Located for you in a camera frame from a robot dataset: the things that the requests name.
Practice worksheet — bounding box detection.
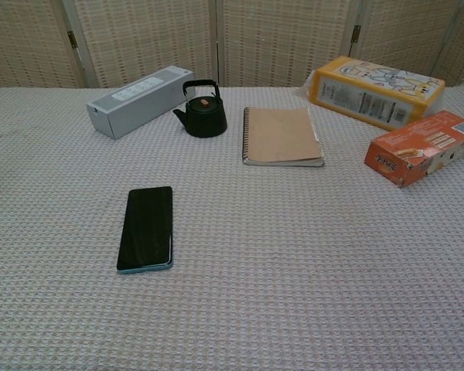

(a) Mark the black smartphone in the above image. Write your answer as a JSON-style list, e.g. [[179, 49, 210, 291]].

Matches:
[[116, 185, 175, 275]]

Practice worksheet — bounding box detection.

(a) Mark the white woven tablecloth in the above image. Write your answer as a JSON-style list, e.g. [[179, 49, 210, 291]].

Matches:
[[0, 79, 464, 371]]

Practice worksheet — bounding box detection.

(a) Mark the brown spiral notebook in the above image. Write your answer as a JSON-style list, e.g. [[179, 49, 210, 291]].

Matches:
[[242, 107, 326, 168]]

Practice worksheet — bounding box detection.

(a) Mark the black cast iron teapot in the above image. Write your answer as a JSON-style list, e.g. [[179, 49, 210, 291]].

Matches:
[[172, 79, 228, 138]]

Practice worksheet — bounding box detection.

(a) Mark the grey rectangular box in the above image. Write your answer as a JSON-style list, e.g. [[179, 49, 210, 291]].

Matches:
[[86, 66, 195, 141]]

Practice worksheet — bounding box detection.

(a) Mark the woven folding screen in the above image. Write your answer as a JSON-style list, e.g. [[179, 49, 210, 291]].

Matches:
[[0, 0, 464, 92]]

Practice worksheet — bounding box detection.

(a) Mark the yellow cartoon print box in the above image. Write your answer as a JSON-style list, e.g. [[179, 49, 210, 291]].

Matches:
[[300, 56, 446, 131]]

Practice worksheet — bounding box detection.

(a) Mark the orange snack box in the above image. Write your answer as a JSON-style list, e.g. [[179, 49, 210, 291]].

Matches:
[[364, 110, 464, 189]]

